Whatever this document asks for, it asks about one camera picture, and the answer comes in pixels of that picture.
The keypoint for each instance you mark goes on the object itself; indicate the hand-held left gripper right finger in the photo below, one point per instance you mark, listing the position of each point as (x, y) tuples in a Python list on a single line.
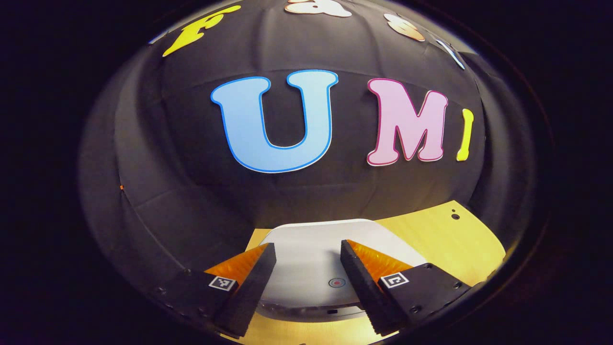
[(361, 282)]

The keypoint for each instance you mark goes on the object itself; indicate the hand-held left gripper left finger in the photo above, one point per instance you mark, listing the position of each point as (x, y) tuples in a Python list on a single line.
[(251, 287)]

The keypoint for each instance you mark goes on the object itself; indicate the black backdrop cloth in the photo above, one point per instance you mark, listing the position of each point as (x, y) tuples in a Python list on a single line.
[(191, 167)]

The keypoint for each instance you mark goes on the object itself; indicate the white desktop garbage bin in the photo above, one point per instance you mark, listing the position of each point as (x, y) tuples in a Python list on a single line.
[(306, 258)]

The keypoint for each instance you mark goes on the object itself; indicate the wooden desktop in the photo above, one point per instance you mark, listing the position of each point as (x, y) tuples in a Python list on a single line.
[(445, 244)]

